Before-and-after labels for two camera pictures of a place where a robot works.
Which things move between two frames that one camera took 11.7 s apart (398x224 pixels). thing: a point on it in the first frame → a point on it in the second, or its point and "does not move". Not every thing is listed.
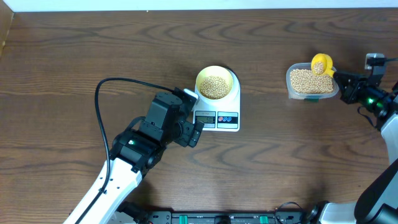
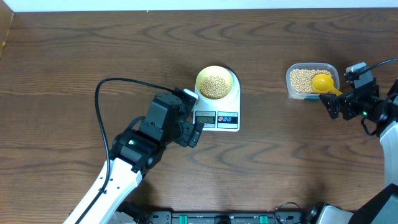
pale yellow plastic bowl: x=214 y=82 does not move
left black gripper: x=189 y=134 does not move
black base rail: x=278 y=217 does not move
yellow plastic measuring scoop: x=322 y=64 → x=323 y=83
